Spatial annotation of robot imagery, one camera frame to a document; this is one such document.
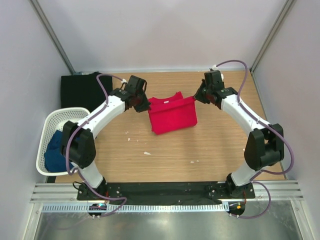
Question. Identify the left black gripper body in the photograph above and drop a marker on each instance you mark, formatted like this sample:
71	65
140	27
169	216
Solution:
142	103

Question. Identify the blue t shirt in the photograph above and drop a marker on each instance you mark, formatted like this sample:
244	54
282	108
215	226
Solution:
54	161

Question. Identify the red t shirt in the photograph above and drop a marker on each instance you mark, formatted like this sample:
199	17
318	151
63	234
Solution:
172	113

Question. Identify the aluminium corner post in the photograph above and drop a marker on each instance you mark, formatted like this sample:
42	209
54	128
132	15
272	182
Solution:
52	35
280	19

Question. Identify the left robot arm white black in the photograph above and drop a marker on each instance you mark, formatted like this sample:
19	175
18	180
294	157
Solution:
78	138

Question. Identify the right aluminium corner post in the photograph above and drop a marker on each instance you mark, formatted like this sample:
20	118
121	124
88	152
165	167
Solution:
280	19

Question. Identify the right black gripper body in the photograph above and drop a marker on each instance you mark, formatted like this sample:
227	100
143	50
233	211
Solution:
203	93

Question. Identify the aluminium rail frame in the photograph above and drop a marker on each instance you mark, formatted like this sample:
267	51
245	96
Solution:
279	190

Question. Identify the white plastic laundry basket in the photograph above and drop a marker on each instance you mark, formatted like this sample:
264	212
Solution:
53	122

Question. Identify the folded black t shirt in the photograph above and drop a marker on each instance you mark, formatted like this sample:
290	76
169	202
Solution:
84	90

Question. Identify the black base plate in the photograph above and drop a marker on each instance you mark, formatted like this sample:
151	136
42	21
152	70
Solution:
176	193

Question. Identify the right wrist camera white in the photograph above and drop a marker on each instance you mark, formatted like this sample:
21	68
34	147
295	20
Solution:
215	68

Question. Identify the white slotted cable duct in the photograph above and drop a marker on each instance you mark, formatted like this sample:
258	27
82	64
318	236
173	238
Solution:
100	208

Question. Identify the left aluminium corner post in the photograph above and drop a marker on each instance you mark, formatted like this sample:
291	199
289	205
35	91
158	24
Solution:
52	35

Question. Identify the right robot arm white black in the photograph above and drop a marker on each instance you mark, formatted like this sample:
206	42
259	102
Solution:
264	146

